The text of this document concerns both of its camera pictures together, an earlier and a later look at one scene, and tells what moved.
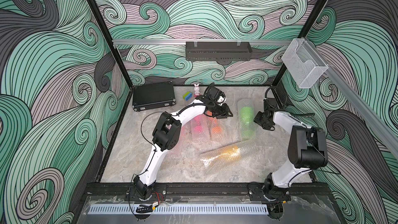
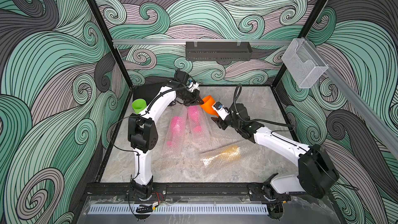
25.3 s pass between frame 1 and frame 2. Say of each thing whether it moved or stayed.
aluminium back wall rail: stayed
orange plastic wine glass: moved
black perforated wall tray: stayed
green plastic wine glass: moved
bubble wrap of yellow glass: stayed
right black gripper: moved
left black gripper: moved
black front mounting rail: stayed
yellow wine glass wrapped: stayed
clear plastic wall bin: stayed
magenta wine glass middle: stayed
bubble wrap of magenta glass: stayed
